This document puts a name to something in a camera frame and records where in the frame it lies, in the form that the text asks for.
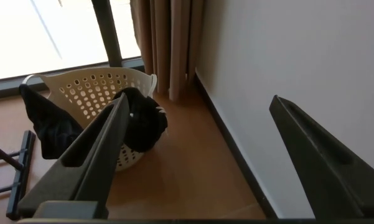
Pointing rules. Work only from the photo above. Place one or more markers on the window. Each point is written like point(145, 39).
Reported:
point(107, 31)

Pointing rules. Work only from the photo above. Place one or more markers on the black garment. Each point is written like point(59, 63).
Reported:
point(146, 124)
point(49, 127)

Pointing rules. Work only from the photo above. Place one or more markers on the black clothes rack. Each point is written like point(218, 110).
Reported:
point(21, 174)

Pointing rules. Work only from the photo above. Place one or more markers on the white laundry basket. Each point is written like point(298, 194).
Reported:
point(90, 90)

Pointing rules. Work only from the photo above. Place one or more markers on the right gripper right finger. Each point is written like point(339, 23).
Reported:
point(336, 174)

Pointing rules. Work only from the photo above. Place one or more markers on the brown curtain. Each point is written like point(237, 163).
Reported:
point(161, 46)

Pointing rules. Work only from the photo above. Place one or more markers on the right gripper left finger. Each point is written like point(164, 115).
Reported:
point(87, 168)

